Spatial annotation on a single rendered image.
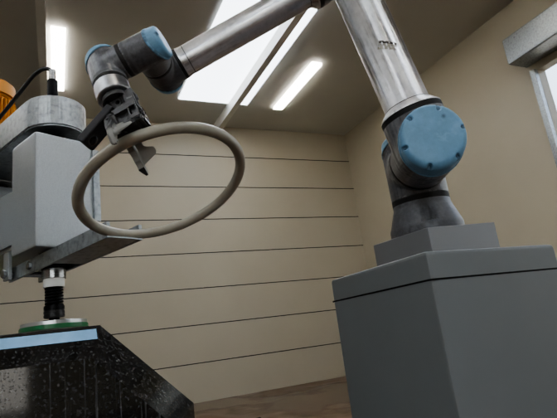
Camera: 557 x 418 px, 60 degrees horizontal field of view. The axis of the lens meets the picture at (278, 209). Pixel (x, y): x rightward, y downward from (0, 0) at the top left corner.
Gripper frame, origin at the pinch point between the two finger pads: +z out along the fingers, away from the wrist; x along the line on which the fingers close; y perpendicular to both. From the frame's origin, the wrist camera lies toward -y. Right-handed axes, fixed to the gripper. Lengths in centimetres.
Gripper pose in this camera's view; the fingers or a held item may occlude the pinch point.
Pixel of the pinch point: (129, 162)
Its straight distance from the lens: 118.6
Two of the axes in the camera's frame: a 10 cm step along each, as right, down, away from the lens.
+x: 2.3, 4.0, 8.9
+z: 4.1, 7.9, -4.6
